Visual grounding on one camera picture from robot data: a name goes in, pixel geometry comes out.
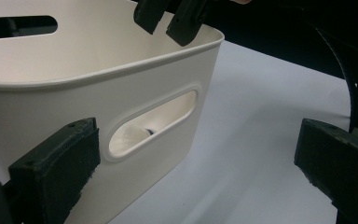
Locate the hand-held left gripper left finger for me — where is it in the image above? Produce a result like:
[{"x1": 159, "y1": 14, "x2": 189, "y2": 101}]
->
[{"x1": 7, "y1": 117, "x2": 102, "y2": 224}]

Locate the white plastic storage bin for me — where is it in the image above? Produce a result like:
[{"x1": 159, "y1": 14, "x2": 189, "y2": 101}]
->
[{"x1": 0, "y1": 0, "x2": 226, "y2": 224}]

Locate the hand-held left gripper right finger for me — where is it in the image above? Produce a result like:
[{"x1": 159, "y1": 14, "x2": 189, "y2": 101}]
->
[{"x1": 294, "y1": 118, "x2": 358, "y2": 224}]

